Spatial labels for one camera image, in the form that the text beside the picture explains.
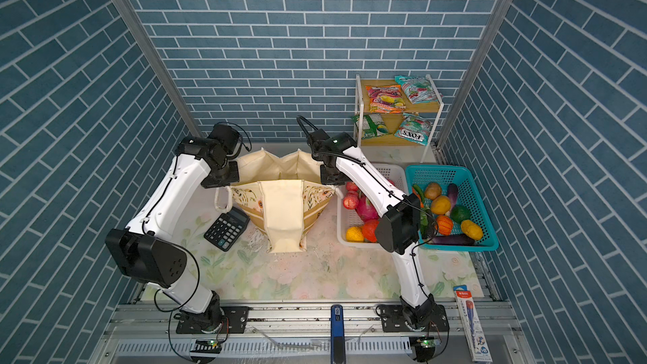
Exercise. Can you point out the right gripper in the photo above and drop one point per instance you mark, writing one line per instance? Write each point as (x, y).
(325, 179)

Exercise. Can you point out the white wooden shelf rack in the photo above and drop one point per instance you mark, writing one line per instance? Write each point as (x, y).
(430, 110)

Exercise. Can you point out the yellow lemon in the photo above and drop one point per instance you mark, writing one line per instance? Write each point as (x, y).
(354, 235)

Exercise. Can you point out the cream floral tote bag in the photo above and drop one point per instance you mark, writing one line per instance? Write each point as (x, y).
(283, 196)

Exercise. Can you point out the red apple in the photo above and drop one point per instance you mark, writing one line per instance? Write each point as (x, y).
(351, 186)
(351, 200)

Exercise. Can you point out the blue black handheld device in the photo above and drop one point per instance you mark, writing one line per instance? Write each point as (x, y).
(337, 335)

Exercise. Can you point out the teal plastic basket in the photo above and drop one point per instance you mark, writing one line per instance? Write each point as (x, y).
(468, 196)

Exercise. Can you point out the black calculator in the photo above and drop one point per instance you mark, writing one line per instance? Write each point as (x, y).
(227, 229)

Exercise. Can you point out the white plastic basket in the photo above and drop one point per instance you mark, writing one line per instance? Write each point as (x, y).
(349, 218)

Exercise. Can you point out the purple eggplant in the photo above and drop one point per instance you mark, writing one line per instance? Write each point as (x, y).
(452, 194)

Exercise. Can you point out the floral table mat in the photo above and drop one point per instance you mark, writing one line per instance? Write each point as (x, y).
(326, 270)

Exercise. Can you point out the green snack bag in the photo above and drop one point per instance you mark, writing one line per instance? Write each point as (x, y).
(371, 126)

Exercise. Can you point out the dark long eggplant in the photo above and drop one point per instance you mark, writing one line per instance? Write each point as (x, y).
(454, 240)

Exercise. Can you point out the teal candy bag upper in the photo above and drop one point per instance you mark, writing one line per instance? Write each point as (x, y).
(417, 89)

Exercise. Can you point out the pink dragon fruit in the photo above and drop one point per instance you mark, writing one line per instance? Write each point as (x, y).
(365, 210)

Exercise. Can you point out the red apple left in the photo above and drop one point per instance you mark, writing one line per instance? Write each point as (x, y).
(351, 200)

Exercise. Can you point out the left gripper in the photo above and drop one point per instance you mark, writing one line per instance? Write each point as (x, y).
(234, 176)

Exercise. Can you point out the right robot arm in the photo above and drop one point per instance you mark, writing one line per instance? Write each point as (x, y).
(399, 224)

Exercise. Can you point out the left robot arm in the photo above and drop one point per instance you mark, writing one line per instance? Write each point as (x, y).
(145, 251)

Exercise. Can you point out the green bell pepper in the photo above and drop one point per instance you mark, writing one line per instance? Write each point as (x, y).
(460, 213)

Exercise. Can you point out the brown potato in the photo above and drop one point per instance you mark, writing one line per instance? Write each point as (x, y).
(433, 191)

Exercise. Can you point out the yellow mango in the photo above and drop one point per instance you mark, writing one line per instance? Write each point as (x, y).
(441, 205)

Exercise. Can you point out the red apple right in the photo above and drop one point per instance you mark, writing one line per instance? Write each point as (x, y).
(351, 186)

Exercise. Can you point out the orange mini pumpkin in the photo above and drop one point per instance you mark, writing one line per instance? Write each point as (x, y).
(444, 225)

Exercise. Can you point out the red tomato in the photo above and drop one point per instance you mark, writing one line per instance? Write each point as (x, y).
(369, 230)

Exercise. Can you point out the teal Fox's candy bag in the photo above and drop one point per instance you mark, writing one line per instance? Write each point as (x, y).
(414, 129)

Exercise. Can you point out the green chili pepper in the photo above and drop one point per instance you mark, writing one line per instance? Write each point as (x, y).
(420, 194)

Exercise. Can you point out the pink snack bag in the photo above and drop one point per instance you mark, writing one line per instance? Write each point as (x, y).
(385, 99)

